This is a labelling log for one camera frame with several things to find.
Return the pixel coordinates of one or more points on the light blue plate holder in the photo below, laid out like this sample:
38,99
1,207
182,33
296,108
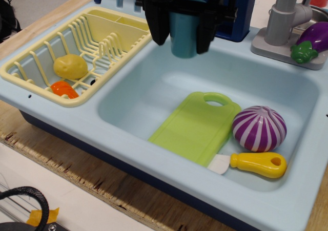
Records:
124,6

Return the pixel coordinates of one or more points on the yellow dish drying rack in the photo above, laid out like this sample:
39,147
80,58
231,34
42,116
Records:
104,38

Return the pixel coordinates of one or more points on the grey toy faucet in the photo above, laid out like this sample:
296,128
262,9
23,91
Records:
276,39

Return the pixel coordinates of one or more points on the teal plastic cup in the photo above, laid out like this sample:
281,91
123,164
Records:
183,34

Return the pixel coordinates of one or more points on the yellow handled toy knife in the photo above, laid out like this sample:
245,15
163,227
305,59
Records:
267,164

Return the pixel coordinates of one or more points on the metal bowl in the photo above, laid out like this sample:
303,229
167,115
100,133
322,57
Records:
318,15

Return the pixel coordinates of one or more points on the purple toy eggplant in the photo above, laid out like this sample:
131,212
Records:
310,43

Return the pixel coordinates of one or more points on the orange toy carrot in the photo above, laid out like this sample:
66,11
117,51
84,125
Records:
62,88

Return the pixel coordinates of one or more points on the purple striped toy onion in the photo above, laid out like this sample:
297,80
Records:
259,129

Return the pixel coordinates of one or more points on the black device with screw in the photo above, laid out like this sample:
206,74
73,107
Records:
24,226

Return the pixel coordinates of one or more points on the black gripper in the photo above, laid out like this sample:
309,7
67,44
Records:
212,13

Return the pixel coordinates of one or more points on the light blue toy sink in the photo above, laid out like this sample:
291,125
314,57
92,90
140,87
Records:
102,144

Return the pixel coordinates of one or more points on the yellow toy potato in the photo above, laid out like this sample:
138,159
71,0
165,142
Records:
70,66

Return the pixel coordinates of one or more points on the black bag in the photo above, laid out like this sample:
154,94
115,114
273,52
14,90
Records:
9,22

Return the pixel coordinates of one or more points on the green cutting board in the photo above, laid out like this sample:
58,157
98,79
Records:
199,127

